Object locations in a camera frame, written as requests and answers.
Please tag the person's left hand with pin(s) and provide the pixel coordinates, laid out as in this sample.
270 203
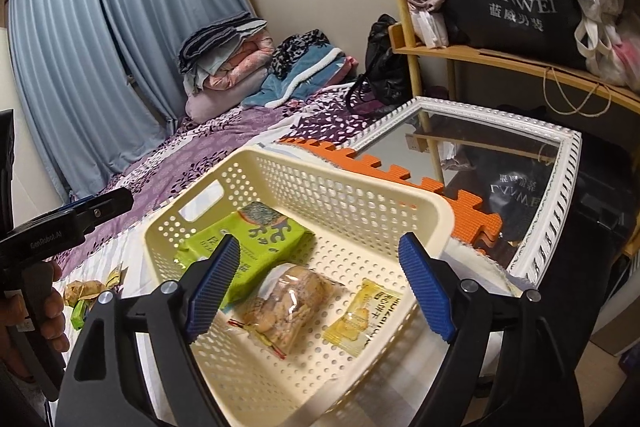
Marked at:
55 322

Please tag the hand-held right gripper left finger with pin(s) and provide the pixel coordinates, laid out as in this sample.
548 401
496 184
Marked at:
212 287

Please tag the pile of folded blankets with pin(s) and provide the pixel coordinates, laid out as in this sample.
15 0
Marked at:
215 37

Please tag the black handbag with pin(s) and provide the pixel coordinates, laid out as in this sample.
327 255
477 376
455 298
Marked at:
385 62

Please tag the blue fleece blanket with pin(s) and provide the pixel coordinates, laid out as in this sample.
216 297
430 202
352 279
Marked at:
295 82

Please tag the pale green folded blanket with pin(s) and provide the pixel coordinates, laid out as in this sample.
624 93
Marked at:
200 72

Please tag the large lime green snack bag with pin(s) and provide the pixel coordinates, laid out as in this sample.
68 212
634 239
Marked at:
265 247

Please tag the leopard print cloth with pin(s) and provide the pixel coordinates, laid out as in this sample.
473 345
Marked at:
300 49

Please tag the white framed mirror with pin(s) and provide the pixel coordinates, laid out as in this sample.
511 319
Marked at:
500 117

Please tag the pink floral quilt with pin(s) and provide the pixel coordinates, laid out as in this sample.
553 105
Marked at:
245 62

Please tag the white tote bag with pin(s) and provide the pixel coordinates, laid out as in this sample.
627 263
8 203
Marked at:
600 52

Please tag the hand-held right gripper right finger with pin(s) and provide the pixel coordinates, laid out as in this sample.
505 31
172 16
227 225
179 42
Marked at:
425 287

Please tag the cream perforated plastic basket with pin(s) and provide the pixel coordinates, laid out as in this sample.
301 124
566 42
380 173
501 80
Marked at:
320 197

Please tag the blue curtain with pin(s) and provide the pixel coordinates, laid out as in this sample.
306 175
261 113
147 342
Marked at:
100 32

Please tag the wooden shelf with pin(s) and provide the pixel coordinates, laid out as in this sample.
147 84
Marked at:
500 57

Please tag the purple floral bedspread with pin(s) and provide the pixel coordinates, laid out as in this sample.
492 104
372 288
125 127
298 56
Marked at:
165 162

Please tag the gold snack packet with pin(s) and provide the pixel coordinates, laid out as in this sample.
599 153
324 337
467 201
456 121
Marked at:
82 289

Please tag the white cloth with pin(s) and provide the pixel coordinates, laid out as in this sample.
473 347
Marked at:
430 29

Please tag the person's left forearm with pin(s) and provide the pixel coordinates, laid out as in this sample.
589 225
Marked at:
20 382

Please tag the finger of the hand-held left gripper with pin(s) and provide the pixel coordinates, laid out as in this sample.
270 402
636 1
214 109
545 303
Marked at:
107 207
82 203

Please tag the orange foam mat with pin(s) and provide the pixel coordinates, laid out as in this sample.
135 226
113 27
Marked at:
470 212

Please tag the clear cookie bag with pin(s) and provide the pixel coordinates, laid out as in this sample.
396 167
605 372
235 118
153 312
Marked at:
290 302

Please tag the striped bed sheet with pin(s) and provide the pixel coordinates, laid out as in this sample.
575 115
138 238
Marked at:
112 252

